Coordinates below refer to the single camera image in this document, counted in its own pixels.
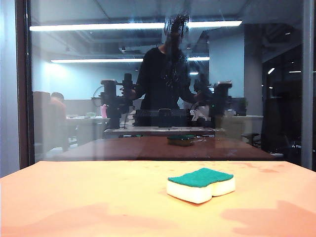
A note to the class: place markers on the green and yellow sponge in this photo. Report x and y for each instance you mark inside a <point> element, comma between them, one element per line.
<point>201,185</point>

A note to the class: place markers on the large glass window pane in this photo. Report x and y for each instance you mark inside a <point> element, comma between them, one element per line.
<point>86,79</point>

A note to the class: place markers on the dark brown window frame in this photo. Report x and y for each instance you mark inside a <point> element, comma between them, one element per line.
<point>22,86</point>

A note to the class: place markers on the grey window frame post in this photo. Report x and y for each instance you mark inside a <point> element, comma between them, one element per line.
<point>307,86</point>

